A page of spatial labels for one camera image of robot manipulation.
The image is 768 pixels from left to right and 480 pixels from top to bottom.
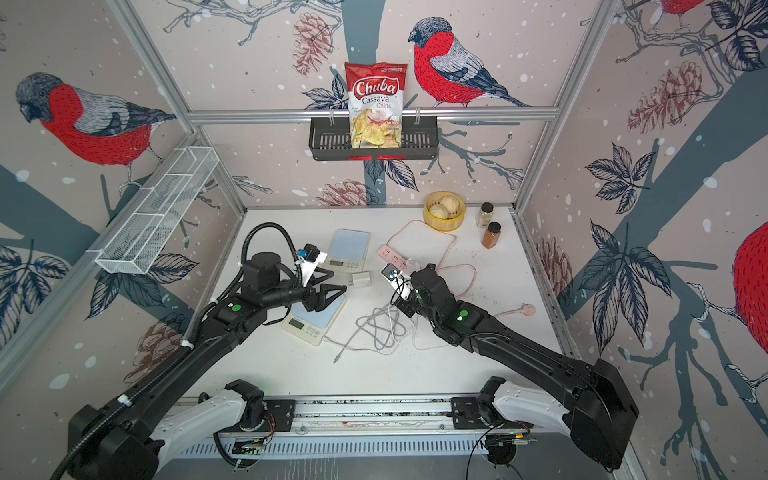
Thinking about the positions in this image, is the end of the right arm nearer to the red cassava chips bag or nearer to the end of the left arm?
the end of the left arm

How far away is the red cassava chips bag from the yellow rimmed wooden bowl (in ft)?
1.22

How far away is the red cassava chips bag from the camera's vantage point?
856 mm

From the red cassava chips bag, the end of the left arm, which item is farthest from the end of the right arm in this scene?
the red cassava chips bag

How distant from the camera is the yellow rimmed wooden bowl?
1130mm

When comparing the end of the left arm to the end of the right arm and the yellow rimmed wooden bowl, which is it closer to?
the end of the right arm
